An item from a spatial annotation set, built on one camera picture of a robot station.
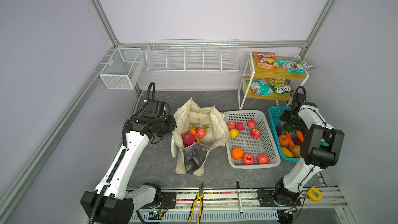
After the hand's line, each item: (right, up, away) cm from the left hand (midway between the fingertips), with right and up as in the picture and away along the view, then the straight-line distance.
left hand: (176, 127), depth 74 cm
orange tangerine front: (+31, -15, +8) cm, 36 cm away
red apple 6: (+43, -1, +22) cm, 48 cm away
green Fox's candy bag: (+62, +22, +22) cm, 70 cm away
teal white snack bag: (+49, +22, +22) cm, 58 cm away
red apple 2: (+45, -18, +7) cm, 48 cm away
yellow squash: (+59, -15, +9) cm, 61 cm away
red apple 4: (+30, -2, +21) cm, 37 cm away
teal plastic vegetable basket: (+56, +6, +17) cm, 59 cm away
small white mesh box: (-40, +35, +27) cm, 60 cm away
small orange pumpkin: (+60, -9, +14) cm, 62 cm away
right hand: (+66, 0, +17) cm, 68 cm away
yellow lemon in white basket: (+31, -6, +17) cm, 36 cm away
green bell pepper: (+65, -3, +20) cm, 68 cm away
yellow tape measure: (+67, -32, -1) cm, 74 cm away
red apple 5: (+35, -2, +21) cm, 41 cm away
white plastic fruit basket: (+42, -12, +18) cm, 47 cm away
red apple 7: (+44, -6, +17) cm, 48 cm away
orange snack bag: (+49, +36, +12) cm, 62 cm away
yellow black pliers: (+11, -34, +1) cm, 36 cm away
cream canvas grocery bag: (+7, -16, +2) cm, 18 cm away
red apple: (+12, -5, +13) cm, 18 cm away
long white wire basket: (+6, +42, +24) cm, 49 cm away
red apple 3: (+37, -18, +7) cm, 42 cm away
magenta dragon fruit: (+5, -7, +6) cm, 11 cm away
